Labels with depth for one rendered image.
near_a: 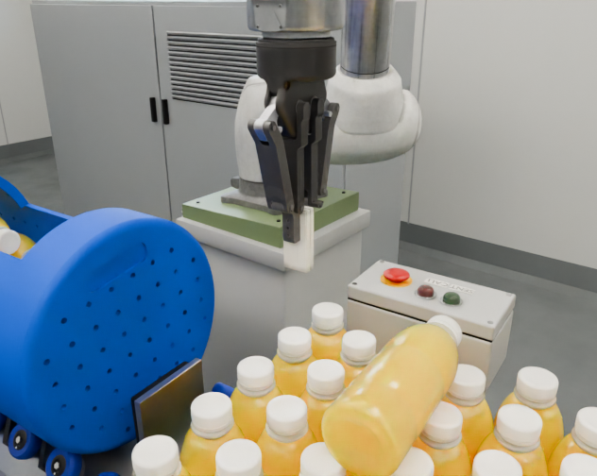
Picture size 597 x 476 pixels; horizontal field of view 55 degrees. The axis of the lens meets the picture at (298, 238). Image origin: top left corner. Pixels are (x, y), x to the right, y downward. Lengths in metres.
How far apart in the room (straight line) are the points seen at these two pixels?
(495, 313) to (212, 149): 2.13
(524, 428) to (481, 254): 2.98
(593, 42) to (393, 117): 2.05
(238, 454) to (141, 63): 2.63
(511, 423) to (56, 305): 0.45
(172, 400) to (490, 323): 0.39
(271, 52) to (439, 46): 2.91
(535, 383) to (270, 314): 0.70
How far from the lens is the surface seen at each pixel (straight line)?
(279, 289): 1.18
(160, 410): 0.70
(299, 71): 0.53
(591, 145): 3.22
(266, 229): 1.15
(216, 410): 0.57
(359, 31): 1.15
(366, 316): 0.79
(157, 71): 2.94
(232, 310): 1.31
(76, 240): 0.64
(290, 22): 0.52
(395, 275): 0.79
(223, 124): 2.65
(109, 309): 0.67
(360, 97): 1.17
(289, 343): 0.66
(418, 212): 3.64
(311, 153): 0.58
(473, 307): 0.76
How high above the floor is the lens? 1.46
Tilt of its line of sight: 23 degrees down
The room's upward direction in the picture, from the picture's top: straight up
